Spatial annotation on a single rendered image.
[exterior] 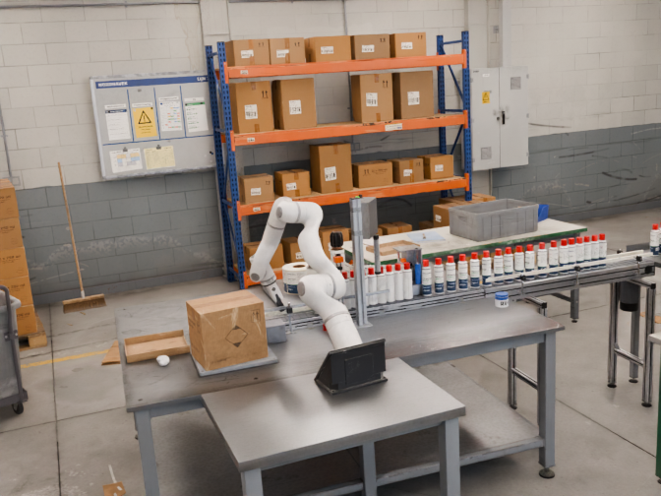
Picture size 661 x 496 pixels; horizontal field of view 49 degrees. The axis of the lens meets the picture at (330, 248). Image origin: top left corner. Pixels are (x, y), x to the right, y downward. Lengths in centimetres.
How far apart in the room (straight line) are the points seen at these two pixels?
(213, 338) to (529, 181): 715
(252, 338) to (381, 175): 484
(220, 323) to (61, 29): 512
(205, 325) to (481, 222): 294
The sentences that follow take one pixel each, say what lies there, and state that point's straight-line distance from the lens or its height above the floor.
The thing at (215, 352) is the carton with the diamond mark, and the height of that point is 93.
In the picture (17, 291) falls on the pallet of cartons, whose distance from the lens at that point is 663.
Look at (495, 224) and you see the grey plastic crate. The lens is 575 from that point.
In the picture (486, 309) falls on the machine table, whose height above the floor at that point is 83.
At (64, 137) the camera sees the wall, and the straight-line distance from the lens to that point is 791.
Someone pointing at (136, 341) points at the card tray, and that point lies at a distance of 388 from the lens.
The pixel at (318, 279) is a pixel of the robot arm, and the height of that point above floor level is 123.
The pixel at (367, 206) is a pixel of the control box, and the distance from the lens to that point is 365.
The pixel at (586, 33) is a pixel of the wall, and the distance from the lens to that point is 1038.
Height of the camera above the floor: 209
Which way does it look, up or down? 13 degrees down
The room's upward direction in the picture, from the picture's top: 4 degrees counter-clockwise
